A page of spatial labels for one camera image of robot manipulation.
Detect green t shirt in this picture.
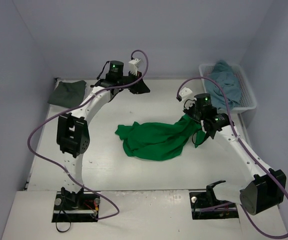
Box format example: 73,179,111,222
115,115,207,162

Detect grey t shirt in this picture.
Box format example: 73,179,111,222
48,80,87,109

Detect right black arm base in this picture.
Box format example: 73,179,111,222
189,180,239,220

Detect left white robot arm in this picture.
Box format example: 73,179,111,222
57,58,150,185

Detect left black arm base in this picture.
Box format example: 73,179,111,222
52,190,101,233

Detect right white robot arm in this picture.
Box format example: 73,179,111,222
183,93,286,216

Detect teal cloth in basket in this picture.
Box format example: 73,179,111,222
204,60,242,110

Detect white plastic basket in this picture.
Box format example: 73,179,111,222
198,63,257,114

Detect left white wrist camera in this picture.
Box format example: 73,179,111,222
128,58,142,76

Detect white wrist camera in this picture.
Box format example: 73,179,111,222
128,58,142,76
176,87,193,102

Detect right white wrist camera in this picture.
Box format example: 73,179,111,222
176,87,193,102

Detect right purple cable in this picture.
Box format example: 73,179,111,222
177,77,288,238

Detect purple cable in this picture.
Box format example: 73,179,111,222
27,49,150,221
177,77,288,238

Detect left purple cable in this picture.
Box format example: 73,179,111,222
27,49,150,221

